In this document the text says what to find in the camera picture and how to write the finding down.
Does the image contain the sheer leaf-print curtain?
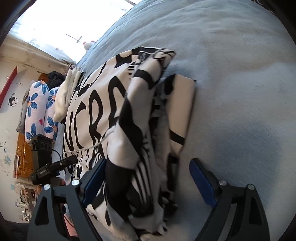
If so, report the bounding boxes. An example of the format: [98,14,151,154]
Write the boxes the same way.
[9,21,78,66]

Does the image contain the grey cloth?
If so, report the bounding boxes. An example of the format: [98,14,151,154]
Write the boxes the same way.
[16,91,30,135]

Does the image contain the red wall strip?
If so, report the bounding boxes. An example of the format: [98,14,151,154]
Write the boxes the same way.
[0,66,18,100]

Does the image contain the dark bundled clothes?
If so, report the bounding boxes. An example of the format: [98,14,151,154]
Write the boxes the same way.
[47,71,67,88]

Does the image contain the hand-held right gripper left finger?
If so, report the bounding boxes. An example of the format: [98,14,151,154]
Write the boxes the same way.
[28,158,107,241]

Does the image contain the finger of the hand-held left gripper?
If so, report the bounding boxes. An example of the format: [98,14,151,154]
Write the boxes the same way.
[52,155,77,172]

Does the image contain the black and white printed jacket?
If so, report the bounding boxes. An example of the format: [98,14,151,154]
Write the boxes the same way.
[62,46,197,240]

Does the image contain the black cable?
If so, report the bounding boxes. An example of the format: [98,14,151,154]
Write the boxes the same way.
[51,149,63,161]

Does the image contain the folded cream fleece garment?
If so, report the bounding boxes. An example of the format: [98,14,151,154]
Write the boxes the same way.
[54,69,82,121]

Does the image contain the orange wooden cabinet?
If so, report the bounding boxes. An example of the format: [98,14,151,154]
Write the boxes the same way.
[14,133,34,179]

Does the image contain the rolled blue floral quilt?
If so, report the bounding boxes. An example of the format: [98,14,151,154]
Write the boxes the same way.
[24,80,59,146]

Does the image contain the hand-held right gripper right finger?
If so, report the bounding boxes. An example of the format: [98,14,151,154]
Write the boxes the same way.
[189,158,270,241]

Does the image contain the blue bed blanket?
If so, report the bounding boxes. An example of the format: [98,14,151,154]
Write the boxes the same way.
[53,0,296,241]

